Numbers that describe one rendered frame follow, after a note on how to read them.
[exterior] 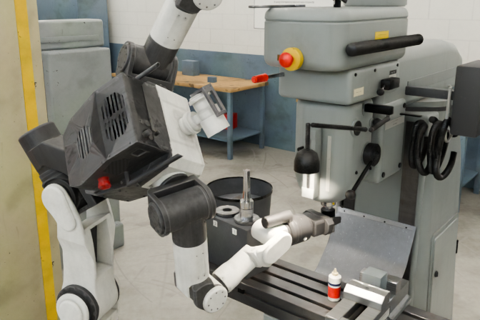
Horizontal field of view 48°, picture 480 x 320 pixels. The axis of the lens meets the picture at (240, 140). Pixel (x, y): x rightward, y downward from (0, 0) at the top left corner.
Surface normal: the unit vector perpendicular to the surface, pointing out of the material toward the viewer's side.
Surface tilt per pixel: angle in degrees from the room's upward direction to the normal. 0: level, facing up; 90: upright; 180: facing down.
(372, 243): 63
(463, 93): 90
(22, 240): 90
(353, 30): 90
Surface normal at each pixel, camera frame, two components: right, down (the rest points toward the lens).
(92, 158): -0.73, -0.10
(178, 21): 0.18, 0.66
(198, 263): 0.62, 0.32
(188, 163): 0.77, 0.25
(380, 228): -0.55, -0.25
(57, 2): -0.62, 0.20
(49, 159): -0.34, 0.24
